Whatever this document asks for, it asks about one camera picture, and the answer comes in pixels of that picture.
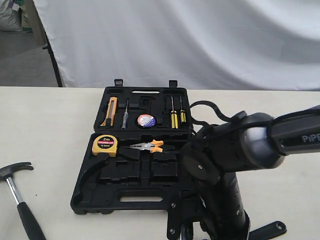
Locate orange handled combination pliers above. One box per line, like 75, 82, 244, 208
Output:
126, 139, 177, 154

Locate long yellow black screwdriver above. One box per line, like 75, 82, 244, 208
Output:
170, 95, 179, 129

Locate yellow 2m tape measure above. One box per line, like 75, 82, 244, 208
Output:
92, 134, 118, 158

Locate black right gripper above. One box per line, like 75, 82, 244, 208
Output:
166, 173, 287, 240

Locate short yellow black screwdriver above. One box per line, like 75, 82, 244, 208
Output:
179, 96, 187, 123

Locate white backdrop cloth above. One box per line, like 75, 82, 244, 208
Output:
34, 0, 320, 91

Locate black plastic tool case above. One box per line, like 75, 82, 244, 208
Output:
70, 79, 195, 215

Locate electrical tape roll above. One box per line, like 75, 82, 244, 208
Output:
137, 114, 156, 128

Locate white sacks in background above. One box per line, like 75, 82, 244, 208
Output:
0, 0, 33, 33

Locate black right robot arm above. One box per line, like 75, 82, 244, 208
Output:
167, 101, 320, 240

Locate black backdrop stand pole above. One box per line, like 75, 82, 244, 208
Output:
42, 27, 64, 88

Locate yellow utility knife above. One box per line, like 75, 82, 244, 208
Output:
100, 96, 118, 127

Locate clear voltage tester screwdriver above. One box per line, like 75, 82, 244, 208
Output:
121, 99, 129, 129

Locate steel claw hammer black grip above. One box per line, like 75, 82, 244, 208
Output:
0, 162, 46, 240

